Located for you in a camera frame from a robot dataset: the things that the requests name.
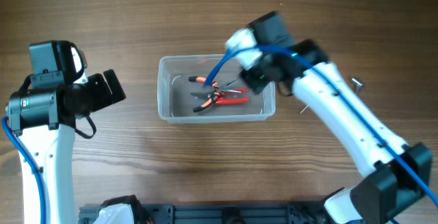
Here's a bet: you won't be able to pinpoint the orange black needle-nose pliers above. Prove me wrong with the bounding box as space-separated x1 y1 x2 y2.
190 79 242 112

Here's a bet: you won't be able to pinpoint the silver socket wrench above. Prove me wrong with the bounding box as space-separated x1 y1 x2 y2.
351 77 363 94

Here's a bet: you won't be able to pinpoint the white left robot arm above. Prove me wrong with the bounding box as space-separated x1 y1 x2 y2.
2 69 126 223

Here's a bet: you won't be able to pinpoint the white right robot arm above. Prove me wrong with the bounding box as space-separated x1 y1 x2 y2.
226 12 437 223

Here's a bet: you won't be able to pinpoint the clear plastic container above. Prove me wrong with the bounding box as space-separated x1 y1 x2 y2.
157 55 276 124

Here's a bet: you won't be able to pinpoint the black red handle screwdriver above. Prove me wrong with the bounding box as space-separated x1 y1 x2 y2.
299 105 309 114

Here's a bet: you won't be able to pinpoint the red handle snips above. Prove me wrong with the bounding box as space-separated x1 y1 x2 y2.
215 88 250 105

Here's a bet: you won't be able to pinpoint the black aluminium base frame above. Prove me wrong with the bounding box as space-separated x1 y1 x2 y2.
77 199 329 224

